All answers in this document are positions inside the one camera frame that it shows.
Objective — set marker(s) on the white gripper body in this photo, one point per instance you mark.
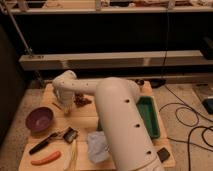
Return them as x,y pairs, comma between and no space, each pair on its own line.
66,98

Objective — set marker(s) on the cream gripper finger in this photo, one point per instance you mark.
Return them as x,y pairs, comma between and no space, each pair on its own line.
67,109

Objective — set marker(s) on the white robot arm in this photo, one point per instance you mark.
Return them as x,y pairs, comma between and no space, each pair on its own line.
133,154

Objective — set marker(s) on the purple bowl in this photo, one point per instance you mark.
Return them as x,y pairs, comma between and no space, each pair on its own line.
39,119

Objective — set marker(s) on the orange carrot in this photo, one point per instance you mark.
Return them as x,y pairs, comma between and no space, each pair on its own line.
52,157

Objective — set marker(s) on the light blue crumpled cloth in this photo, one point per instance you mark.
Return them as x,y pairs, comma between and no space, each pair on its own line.
98,150

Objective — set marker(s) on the small brown jar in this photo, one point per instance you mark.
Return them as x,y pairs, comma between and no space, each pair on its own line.
140,83

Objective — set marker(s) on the green plastic tray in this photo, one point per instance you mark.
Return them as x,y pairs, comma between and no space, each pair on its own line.
149,115

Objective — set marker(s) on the black phone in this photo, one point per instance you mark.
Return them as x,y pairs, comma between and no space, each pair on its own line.
163,154

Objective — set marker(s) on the upper wooden shelf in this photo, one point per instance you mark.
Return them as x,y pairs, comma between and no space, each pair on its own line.
103,6

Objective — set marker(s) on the blue box on floor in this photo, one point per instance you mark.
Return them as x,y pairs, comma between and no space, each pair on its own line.
208,105

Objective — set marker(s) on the black handled peeler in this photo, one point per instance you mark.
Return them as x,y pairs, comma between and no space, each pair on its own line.
45,142

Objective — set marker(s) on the wooden beam rail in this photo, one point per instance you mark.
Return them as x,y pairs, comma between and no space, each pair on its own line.
113,60

